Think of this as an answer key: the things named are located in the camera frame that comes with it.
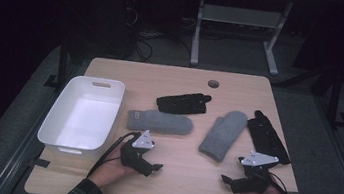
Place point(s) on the grey mitten with small label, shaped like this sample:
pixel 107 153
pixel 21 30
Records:
pixel 163 122

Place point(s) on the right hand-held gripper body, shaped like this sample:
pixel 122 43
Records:
pixel 255 178

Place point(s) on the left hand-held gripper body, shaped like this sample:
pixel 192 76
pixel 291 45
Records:
pixel 133 156

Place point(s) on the grey metal stand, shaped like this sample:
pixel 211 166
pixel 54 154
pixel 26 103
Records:
pixel 237 15

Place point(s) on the black metal post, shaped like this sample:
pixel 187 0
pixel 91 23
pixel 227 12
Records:
pixel 335 98
pixel 62 62

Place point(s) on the black glove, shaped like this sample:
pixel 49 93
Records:
pixel 265 136
pixel 182 103

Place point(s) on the round table grommet hole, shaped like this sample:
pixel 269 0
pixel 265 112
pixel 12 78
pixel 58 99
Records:
pixel 213 84

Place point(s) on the person's left hand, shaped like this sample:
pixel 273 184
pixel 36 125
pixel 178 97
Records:
pixel 110 169

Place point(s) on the white plastic bin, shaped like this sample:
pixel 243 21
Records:
pixel 83 115

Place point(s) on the plain grey mitten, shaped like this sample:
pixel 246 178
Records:
pixel 222 134

